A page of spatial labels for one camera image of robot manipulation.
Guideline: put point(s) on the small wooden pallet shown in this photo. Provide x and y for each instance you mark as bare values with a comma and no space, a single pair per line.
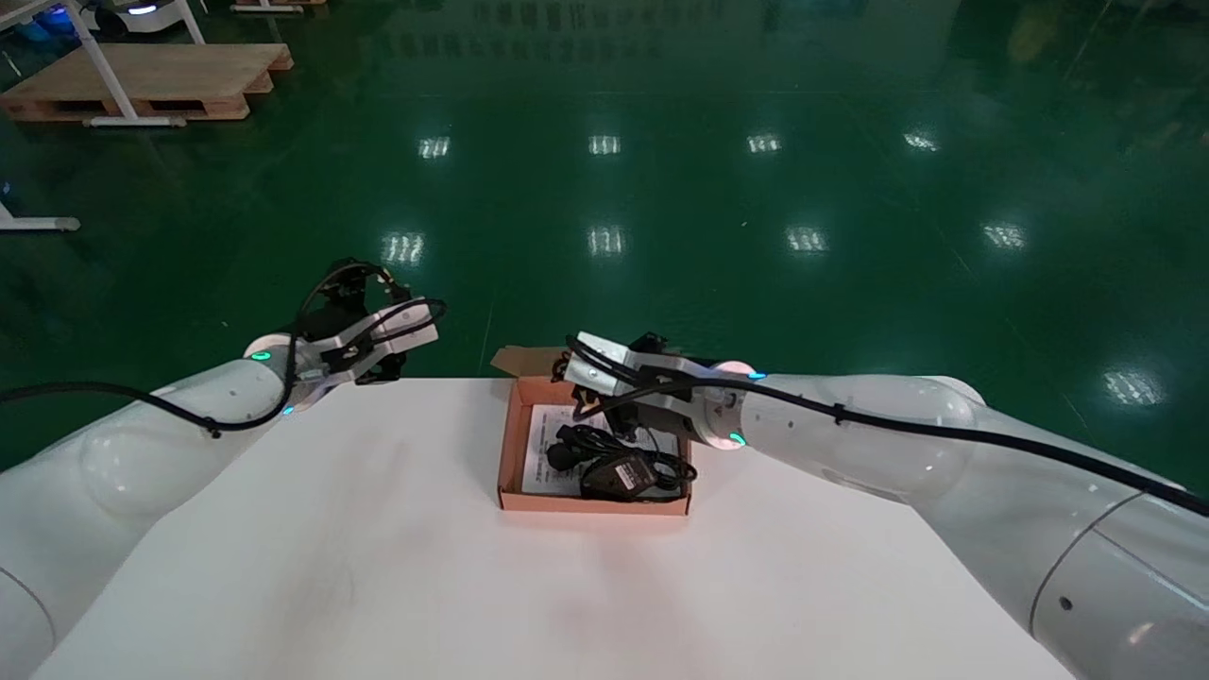
269,7

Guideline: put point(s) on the open brown cardboard box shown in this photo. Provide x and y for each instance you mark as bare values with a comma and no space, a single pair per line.
595,506

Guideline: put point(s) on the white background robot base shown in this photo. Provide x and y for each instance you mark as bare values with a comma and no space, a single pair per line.
151,19

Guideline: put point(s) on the large wooden pallet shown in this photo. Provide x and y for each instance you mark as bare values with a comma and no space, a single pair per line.
170,76

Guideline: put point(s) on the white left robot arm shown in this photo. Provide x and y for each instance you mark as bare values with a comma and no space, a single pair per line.
113,453

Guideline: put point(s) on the printed white instruction sheet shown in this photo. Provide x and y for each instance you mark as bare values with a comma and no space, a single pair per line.
538,444

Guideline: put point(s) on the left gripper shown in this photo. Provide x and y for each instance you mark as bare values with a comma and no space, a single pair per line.
378,331

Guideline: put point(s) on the white metal floor foot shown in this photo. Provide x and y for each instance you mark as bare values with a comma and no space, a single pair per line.
47,225

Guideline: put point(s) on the white metal table frame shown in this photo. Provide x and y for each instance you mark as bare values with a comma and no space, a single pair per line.
132,122

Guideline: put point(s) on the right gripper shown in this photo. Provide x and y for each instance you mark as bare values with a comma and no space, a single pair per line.
680,401

